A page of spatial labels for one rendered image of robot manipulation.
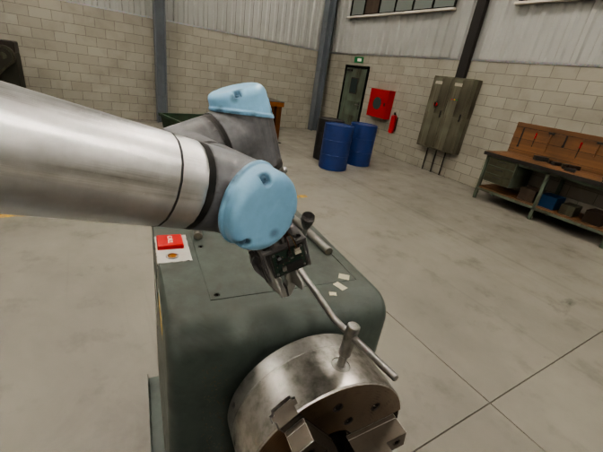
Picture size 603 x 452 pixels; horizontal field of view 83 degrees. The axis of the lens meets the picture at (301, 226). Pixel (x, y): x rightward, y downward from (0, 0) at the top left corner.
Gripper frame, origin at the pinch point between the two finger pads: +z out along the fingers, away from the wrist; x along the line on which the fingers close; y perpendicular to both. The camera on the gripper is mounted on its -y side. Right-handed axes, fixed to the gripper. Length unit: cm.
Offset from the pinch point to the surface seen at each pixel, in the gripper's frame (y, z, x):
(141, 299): -184, 116, -69
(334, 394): 16.5, 10.1, -0.1
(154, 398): -48, 67, -47
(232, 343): 0.5, 7.0, -12.2
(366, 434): 17.9, 24.3, 3.9
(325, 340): 6.0, 10.7, 3.7
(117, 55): -971, -34, -49
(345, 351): 12.8, 6.9, 4.6
